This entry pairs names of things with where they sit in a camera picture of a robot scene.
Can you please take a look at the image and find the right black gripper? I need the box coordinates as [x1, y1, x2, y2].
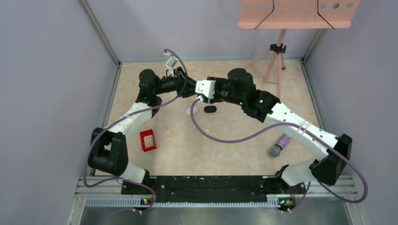
[205, 77, 245, 106]

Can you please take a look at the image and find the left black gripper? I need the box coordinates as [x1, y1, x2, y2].
[153, 67, 198, 98]

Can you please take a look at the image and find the black oval earbud case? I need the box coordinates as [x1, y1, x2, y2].
[204, 105, 217, 113]

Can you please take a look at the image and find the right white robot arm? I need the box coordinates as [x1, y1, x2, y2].
[195, 68, 352, 193]

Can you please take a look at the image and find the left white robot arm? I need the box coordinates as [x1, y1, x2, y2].
[87, 67, 196, 194]

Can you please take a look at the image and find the red plastic box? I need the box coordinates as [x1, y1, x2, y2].
[140, 129, 157, 152]

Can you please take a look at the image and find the purple handheld microphone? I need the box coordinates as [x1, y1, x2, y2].
[268, 134, 292, 158]

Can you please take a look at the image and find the pink music stand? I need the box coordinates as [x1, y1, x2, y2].
[244, 0, 361, 98]

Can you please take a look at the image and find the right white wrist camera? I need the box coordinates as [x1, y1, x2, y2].
[195, 80, 216, 99]

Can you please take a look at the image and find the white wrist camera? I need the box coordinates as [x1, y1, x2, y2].
[195, 80, 216, 99]
[164, 51, 179, 75]

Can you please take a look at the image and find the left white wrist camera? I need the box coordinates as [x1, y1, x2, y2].
[164, 51, 179, 75]

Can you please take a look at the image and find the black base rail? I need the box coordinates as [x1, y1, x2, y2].
[121, 176, 305, 203]

